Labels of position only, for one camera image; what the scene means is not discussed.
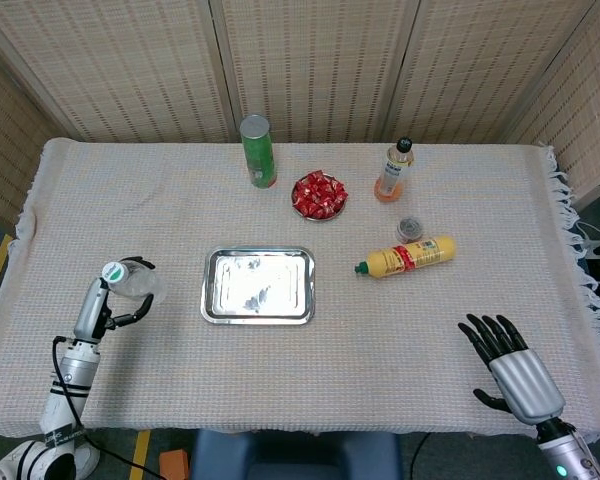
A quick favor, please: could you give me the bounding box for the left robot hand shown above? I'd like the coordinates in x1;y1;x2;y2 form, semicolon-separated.
72;256;157;344

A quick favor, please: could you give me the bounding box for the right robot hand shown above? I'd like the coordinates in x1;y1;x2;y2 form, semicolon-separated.
457;313;567;427

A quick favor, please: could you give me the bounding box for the transparent plastic water bottle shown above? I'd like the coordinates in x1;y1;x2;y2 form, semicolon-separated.
102;259;167;305

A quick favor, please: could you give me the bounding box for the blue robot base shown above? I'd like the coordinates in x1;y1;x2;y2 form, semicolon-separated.
189;428;404;480

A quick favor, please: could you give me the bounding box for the yellow bottle green cap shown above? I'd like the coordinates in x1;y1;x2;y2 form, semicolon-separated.
353;235;457;280

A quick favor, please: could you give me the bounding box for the rectangular stainless steel tray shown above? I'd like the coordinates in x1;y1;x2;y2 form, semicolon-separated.
200;245;317;326

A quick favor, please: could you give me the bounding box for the orange juice bottle black cap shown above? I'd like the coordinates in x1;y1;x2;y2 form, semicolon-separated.
373;137;415;203

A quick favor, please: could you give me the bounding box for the orange block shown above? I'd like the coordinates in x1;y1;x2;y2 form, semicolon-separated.
159;448;191;480

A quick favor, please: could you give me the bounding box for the woven bamboo screen panel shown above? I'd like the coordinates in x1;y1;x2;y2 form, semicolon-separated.
384;0;599;146
209;0;424;144
504;0;600;201
0;0;234;144
0;34;84;226

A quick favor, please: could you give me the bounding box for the white waffle weave tablecloth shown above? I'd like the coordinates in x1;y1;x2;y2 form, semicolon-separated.
0;137;600;441

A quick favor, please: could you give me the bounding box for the green chips can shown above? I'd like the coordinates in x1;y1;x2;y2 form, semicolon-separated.
238;114;279;190

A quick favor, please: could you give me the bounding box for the small round metal dish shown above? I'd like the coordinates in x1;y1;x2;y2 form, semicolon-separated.
290;172;350;223

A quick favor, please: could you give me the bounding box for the plate of red candies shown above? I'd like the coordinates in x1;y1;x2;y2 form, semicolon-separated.
292;169;349;220

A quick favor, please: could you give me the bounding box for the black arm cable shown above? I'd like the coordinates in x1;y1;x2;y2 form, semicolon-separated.
52;335;167;480

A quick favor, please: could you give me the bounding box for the white plastic bracket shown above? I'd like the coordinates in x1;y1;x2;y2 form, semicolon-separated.
574;219;600;261

